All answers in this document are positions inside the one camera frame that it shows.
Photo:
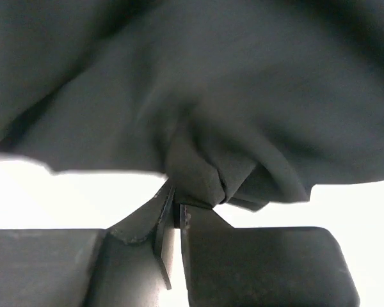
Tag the black trousers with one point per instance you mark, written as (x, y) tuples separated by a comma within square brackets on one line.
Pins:
[(247, 102)]

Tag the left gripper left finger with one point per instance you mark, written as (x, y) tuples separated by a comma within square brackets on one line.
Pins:
[(128, 264)]

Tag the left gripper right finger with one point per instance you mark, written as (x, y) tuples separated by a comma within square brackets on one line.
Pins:
[(272, 266)]

